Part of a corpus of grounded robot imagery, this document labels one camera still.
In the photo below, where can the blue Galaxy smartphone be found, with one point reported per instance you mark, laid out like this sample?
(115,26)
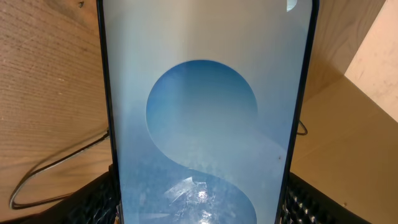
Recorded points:
(204,99)

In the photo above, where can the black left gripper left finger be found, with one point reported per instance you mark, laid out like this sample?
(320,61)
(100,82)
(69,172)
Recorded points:
(95,203)

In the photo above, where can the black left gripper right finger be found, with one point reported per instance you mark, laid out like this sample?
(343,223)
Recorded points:
(305,204)

